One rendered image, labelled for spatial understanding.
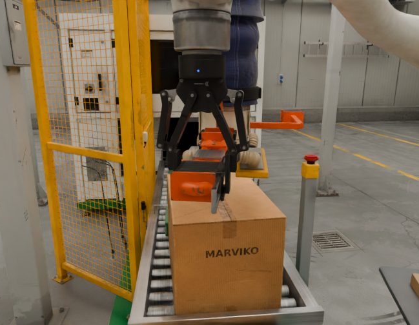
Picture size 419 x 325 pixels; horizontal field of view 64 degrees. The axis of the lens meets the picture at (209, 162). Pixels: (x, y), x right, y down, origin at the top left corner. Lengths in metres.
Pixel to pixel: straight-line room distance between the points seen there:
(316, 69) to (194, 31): 10.42
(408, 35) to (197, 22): 0.37
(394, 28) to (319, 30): 10.32
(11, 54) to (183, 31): 1.36
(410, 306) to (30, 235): 1.73
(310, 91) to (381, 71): 2.37
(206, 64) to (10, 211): 1.65
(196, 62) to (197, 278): 0.89
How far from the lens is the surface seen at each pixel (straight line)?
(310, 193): 1.79
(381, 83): 12.05
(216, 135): 0.88
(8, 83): 1.88
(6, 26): 1.83
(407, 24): 0.70
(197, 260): 1.23
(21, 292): 2.24
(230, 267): 1.27
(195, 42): 0.52
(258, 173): 1.03
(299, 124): 1.21
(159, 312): 1.44
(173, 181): 0.55
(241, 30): 1.07
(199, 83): 0.56
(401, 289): 1.34
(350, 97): 11.51
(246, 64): 1.08
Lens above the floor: 1.43
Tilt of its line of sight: 15 degrees down
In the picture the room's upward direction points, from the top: straight up
